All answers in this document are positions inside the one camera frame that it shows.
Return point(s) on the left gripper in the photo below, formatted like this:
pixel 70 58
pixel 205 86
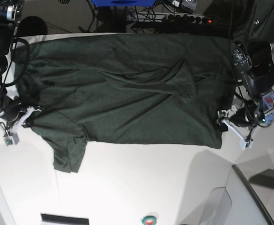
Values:
pixel 258 111

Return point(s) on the dark green t-shirt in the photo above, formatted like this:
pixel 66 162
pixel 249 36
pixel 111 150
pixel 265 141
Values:
pixel 125 89

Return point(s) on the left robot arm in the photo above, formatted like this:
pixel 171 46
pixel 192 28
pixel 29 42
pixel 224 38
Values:
pixel 253 68

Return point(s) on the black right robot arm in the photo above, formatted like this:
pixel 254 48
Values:
pixel 10 14

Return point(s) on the black power strip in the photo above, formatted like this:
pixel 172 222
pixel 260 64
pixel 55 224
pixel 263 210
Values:
pixel 189 18

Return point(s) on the red green emergency button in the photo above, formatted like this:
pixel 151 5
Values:
pixel 149 220

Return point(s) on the blue box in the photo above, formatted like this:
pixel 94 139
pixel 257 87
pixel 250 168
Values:
pixel 114 3

